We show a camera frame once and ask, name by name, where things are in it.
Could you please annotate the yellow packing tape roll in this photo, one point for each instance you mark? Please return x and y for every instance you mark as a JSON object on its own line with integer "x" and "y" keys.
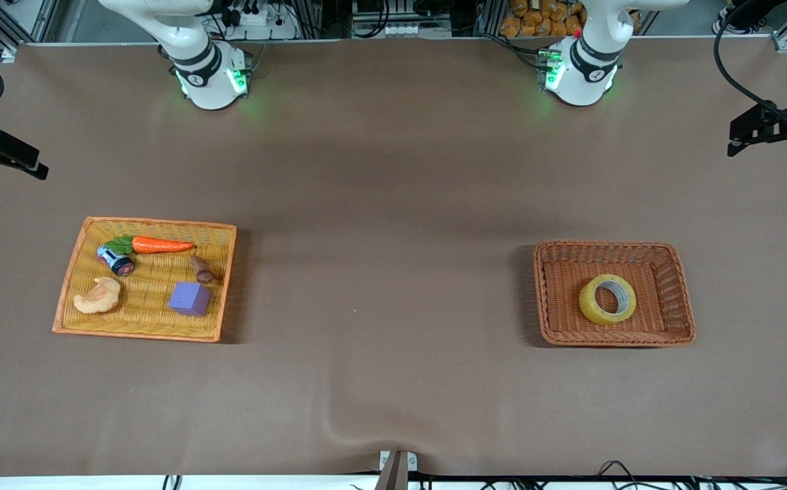
{"x": 587, "y": 303}

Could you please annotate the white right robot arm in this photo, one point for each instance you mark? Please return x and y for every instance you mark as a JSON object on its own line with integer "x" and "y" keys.
{"x": 206, "y": 75}

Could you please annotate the small dark labelled jar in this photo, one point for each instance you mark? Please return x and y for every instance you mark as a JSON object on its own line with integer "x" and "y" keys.
{"x": 118, "y": 262}

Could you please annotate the toy croissant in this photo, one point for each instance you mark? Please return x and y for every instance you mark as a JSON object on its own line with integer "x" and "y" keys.
{"x": 97, "y": 297}

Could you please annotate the orange toy carrot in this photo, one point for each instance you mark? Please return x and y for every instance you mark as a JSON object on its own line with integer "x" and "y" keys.
{"x": 162, "y": 245}

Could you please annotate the yellow basket with orange rim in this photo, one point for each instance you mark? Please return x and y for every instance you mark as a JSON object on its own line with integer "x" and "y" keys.
{"x": 155, "y": 280}

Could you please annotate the brown toy mushroom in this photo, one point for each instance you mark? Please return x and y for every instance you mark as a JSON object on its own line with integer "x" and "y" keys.
{"x": 201, "y": 270}

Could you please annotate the purple foam cube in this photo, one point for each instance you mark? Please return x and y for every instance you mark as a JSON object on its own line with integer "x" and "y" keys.
{"x": 189, "y": 299}

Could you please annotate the bag of bread rolls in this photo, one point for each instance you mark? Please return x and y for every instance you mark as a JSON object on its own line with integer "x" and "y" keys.
{"x": 536, "y": 17}

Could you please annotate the brown wicker basket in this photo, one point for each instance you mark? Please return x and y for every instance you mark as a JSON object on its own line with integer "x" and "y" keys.
{"x": 563, "y": 299}

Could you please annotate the white power strip with plugs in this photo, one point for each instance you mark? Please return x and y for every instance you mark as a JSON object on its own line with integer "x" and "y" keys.
{"x": 257, "y": 20}

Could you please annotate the brown table cover mat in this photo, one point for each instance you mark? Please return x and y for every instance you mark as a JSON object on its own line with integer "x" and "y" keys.
{"x": 393, "y": 204}

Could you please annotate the long white power strip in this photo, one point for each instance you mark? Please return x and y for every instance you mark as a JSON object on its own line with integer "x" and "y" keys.
{"x": 386, "y": 30}

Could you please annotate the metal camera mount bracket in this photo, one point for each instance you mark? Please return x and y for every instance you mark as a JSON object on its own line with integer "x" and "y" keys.
{"x": 396, "y": 473}

